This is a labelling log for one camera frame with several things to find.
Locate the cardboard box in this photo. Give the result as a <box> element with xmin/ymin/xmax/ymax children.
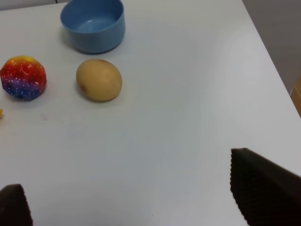
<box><xmin>290</xmin><ymin>76</ymin><xmax>301</xmax><ymax>117</ymax></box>

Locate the tan egg-shaped potato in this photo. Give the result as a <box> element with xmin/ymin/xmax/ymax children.
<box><xmin>76</xmin><ymin>59</ymin><xmax>122</xmax><ymax>102</ymax></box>

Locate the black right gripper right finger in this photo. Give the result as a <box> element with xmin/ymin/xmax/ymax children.
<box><xmin>230</xmin><ymin>148</ymin><xmax>301</xmax><ymax>226</ymax></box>

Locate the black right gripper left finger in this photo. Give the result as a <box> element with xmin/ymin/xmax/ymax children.
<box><xmin>0</xmin><ymin>184</ymin><xmax>33</xmax><ymax>226</ymax></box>

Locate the blue plastic bowl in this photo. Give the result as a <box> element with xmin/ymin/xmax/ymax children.
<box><xmin>60</xmin><ymin>0</ymin><xmax>126</xmax><ymax>54</ymax></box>

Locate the rainbow speckled faceted ball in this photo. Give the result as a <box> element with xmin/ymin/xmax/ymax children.
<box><xmin>0</xmin><ymin>55</ymin><xmax>47</xmax><ymax>101</ymax></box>

